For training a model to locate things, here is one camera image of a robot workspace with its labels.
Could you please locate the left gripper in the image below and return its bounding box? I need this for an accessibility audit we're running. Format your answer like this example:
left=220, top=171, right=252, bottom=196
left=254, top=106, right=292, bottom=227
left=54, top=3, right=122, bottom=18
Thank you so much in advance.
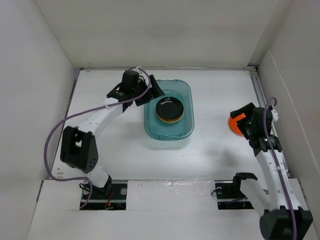
left=131, top=75, right=164, bottom=106

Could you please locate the black plate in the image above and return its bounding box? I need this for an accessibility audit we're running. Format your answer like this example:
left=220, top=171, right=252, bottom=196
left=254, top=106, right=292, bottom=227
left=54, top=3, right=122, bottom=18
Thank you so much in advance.
left=155, top=96, right=184, bottom=118

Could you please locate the orange plate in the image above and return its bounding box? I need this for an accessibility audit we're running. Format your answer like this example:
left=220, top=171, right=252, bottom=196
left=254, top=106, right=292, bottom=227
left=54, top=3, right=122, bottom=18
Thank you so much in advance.
left=157, top=114, right=184, bottom=121
left=228, top=113, right=246, bottom=137

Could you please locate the green plate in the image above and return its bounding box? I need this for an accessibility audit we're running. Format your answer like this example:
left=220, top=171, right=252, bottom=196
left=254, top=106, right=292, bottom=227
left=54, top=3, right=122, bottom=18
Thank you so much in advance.
left=160, top=119, right=181, bottom=124

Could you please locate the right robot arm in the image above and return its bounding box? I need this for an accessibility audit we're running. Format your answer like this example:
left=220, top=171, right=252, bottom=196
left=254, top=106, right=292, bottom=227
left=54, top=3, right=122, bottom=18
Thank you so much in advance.
left=230, top=102, right=313, bottom=240

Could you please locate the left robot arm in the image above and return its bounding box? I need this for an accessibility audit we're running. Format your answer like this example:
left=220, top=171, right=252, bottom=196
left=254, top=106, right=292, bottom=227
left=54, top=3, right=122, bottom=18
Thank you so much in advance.
left=60, top=69, right=165, bottom=199

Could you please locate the teal transparent plastic bin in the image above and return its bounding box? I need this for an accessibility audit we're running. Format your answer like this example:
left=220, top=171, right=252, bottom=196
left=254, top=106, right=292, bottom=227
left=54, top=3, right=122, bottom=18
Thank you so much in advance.
left=144, top=79, right=195, bottom=141

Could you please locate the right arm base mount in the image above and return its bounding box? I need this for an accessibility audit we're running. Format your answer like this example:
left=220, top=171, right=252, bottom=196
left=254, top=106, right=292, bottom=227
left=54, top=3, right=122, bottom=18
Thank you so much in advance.
left=211, top=172, right=258, bottom=210

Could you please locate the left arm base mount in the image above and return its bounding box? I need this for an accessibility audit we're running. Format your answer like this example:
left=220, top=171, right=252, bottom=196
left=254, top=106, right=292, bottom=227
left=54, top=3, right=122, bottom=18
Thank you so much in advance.
left=80, top=180, right=128, bottom=211

